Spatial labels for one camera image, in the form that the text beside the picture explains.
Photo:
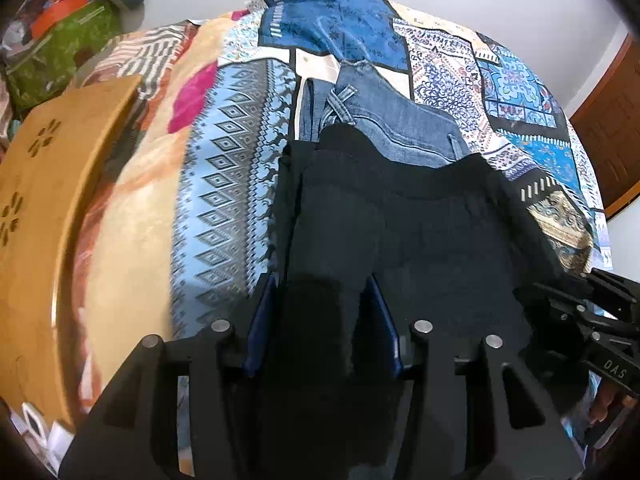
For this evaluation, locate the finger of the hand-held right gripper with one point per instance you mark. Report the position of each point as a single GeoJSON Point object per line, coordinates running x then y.
{"type": "Point", "coordinates": [560, 305]}

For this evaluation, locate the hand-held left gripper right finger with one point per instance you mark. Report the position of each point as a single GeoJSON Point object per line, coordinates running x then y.
{"type": "Point", "coordinates": [385, 325]}

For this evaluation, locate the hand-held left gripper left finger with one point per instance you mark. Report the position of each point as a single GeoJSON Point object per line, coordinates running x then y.
{"type": "Point", "coordinates": [260, 330]}

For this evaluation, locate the black pants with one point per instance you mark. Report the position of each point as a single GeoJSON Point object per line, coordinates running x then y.
{"type": "Point", "coordinates": [425, 230]}

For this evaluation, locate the person's right hand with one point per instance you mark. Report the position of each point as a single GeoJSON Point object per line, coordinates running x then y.
{"type": "Point", "coordinates": [602, 402]}

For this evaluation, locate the patchwork printed blanket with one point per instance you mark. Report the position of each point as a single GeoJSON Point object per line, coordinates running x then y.
{"type": "Point", "coordinates": [225, 185]}

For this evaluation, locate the brown wooden door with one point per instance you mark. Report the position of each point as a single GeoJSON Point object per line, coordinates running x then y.
{"type": "Point", "coordinates": [615, 135]}

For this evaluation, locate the blue jeans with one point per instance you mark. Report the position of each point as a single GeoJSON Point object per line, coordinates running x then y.
{"type": "Point", "coordinates": [395, 115]}

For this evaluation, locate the wooden lap board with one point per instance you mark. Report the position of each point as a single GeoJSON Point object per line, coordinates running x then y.
{"type": "Point", "coordinates": [40, 240]}

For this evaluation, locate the small white box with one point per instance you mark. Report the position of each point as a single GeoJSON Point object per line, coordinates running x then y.
{"type": "Point", "coordinates": [37, 425]}

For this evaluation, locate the green bag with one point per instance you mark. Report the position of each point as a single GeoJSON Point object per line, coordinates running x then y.
{"type": "Point", "coordinates": [55, 55]}

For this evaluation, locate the orange box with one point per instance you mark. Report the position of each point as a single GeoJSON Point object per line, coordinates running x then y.
{"type": "Point", "coordinates": [60, 10]}

